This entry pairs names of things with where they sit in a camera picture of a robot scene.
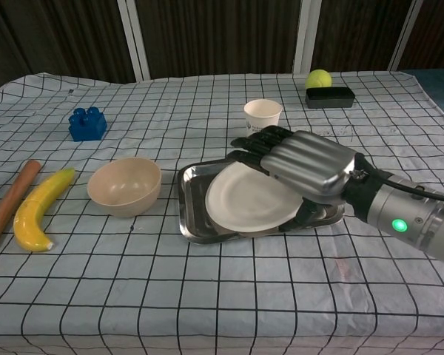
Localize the blue toy brick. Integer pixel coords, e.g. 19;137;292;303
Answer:
67;106;108;142

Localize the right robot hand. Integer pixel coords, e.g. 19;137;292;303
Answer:
229;125;357;232

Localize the white paper cup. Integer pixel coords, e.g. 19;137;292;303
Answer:
243;98;283;138

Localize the beige bowl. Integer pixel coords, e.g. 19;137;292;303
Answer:
87;157;162;218

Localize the black rectangular box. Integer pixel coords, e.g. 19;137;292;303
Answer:
305;87;356;109

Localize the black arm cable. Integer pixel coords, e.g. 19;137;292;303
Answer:
368;169;444;203

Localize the checkered tablecloth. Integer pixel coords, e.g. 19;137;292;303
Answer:
0;70;444;355

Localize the blue mat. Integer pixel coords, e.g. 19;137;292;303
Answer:
403;67;444;130

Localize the yellow banana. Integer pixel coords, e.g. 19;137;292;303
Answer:
13;168;76;254

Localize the white double frame post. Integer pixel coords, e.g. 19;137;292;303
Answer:
117;0;152;83

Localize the steel tray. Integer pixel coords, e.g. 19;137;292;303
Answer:
177;157;346;245

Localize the yellow tennis ball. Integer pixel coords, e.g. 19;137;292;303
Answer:
305;69;333;89

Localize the wooden rolling pin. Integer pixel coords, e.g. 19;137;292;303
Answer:
0;159;42;260

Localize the white paper plate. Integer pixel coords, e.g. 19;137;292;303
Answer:
205;162;303;233

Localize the dark brown curtain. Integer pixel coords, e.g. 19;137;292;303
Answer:
0;0;444;97

